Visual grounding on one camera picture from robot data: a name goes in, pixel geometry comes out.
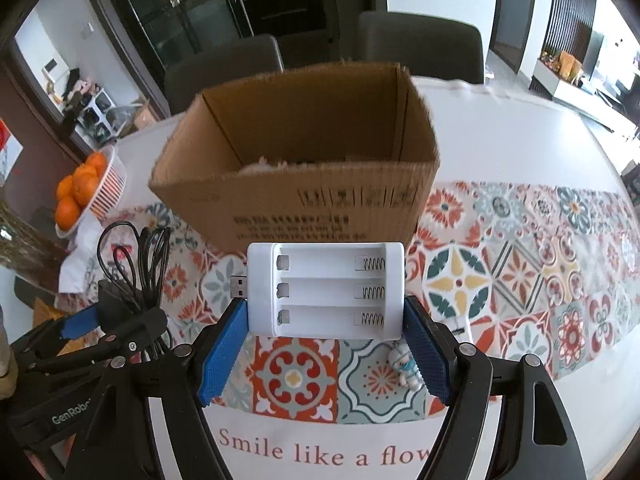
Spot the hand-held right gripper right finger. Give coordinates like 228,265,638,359
403,296,589,480

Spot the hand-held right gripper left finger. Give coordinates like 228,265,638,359
65,300,251,480

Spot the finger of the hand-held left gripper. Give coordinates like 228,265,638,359
10,304,107,362
27,309,169,377

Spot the black power adapter with cable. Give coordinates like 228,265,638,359
95,220,174,362

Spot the white battery charger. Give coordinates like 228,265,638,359
230,242,405,340

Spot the brown cardboard box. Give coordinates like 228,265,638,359
148,61,442,254

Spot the person's left forearm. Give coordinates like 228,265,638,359
0,304,21,402

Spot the small white blue figurine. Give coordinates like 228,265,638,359
387,342,424,392

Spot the cork board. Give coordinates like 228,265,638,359
34,297,67,358

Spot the white cloth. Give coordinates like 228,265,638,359
59,212,118,293

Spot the clear glass vase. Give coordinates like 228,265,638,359
0,199,68,276

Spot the patterned tile-print table runner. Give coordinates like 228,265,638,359
54,177,640,427

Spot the white slatted fruit basket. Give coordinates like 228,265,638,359
54,147,127,239

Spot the red door decoration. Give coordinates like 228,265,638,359
0,117,24,182

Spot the white storage rack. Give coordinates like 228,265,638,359
59,67,127,150

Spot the small cardboard box on floor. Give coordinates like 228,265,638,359
130,98,161,129

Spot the grey dining chair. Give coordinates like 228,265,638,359
357,10,486,84
164,34,286,117

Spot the white tv cabinet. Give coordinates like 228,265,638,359
529,57,640,137

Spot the flat screen tv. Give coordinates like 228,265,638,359
582,29,607,82

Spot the dark glass sliding door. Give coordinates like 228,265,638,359
92,0,387,108

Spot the dark interior door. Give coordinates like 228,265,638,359
487,0,540,77

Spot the dark slatted wall panel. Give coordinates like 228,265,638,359
542,0,599,62

